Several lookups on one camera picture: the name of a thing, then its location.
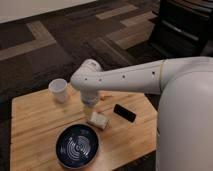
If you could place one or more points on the black cabinet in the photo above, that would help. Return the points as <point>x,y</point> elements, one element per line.
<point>184,28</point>

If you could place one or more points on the dark blue ceramic bowl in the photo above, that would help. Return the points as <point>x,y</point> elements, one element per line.
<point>77,146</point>

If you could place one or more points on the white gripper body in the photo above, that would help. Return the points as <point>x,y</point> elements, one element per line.
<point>89,98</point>

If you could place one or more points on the black rectangular phone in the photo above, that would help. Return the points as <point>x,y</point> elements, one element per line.
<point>125,113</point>

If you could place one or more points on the white sponge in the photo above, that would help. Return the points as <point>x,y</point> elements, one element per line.
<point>98,120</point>

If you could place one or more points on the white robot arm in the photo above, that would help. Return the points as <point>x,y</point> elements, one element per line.
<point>184,131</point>

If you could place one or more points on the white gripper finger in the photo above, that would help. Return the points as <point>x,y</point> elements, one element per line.
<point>87,111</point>

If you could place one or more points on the white paper cup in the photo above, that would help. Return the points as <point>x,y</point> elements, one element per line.
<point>58,87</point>

